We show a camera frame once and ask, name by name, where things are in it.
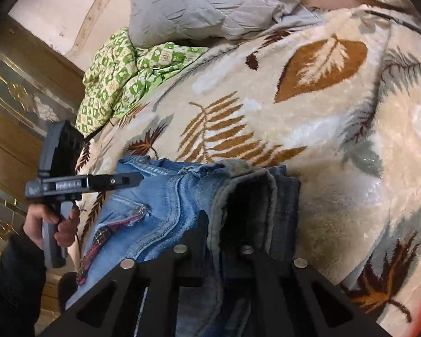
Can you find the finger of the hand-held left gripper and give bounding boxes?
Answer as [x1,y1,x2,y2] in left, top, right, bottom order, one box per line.
[88,173,143,192]

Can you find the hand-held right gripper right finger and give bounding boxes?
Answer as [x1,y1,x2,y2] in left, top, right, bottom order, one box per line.
[230,225,384,337]

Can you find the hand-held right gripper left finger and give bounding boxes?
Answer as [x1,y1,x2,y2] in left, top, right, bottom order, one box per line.
[38,212,212,337]

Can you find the blue denim pants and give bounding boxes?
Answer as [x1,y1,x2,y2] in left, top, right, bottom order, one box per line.
[75,154,301,337]

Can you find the person's left forearm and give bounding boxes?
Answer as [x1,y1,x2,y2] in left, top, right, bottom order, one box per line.
[0,230,49,337]

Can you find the person's left hand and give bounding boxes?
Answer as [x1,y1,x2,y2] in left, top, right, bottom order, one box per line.
[22,204,82,251]

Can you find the brown gold ornamented cabinet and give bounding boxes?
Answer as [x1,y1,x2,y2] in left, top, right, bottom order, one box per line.
[0,17,90,316]

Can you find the green patterned cloth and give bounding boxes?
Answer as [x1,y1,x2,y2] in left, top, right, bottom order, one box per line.
[74,26,211,135]

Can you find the cream wooden headboard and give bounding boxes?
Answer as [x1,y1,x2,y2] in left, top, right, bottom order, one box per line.
[8,0,136,58]

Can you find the cream leaf print blanket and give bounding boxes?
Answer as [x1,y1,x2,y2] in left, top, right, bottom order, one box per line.
[74,3,421,334]

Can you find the grey quilted pillow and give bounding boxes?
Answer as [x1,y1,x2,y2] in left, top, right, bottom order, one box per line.
[129,0,324,49]

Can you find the black pen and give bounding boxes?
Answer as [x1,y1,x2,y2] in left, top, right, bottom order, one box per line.
[367,10,421,36]

